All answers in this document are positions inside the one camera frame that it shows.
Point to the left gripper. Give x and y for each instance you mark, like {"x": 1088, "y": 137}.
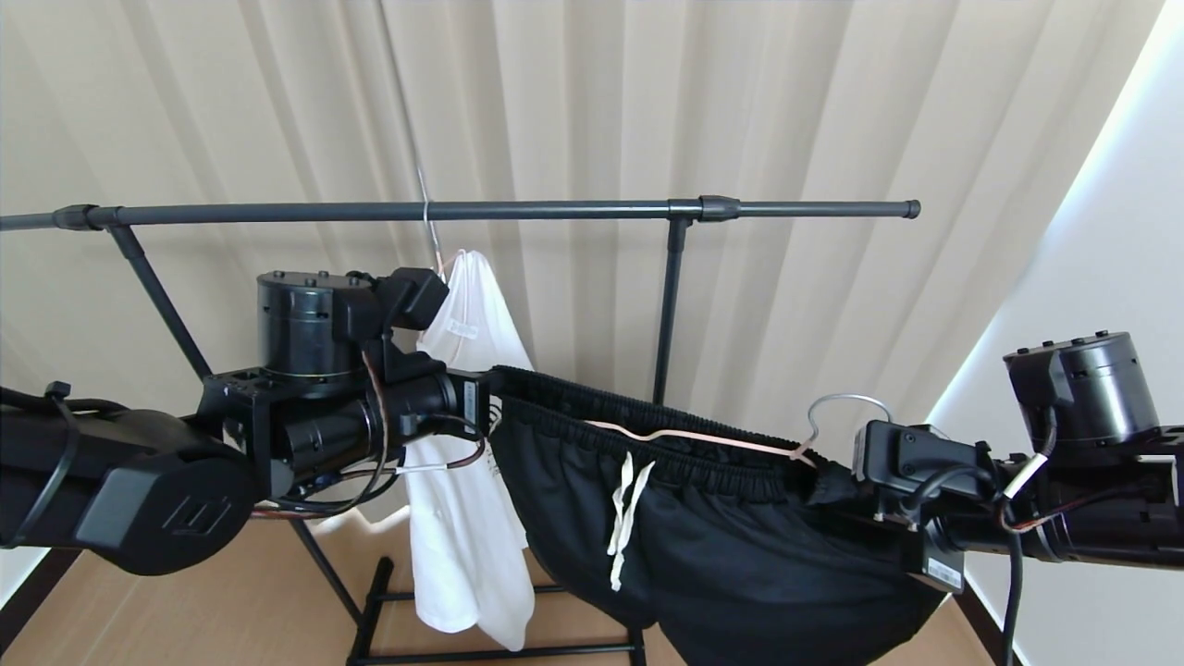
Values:
{"x": 370, "y": 425}

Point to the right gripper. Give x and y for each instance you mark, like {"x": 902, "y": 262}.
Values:
{"x": 1110, "y": 518}

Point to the white printed t-shirt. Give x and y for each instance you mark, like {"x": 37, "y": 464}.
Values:
{"x": 462, "y": 555}

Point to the pink clothes hanger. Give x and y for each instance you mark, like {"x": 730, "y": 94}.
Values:
{"x": 430, "y": 231}
{"x": 814, "y": 430}

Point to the black garment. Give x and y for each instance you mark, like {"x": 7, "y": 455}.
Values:
{"x": 740, "y": 555}

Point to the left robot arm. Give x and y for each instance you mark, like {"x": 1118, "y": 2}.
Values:
{"x": 139, "y": 481}

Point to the black clothes rack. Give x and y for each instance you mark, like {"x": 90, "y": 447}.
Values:
{"x": 555, "y": 210}

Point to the beige curtain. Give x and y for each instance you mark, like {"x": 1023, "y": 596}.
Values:
{"x": 277, "y": 92}

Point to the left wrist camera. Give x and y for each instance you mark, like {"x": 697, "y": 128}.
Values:
{"x": 412, "y": 296}

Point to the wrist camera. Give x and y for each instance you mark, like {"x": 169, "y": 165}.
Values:
{"x": 911, "y": 458}
{"x": 412, "y": 296}

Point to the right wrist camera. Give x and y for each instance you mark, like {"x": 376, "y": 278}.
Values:
{"x": 911, "y": 458}

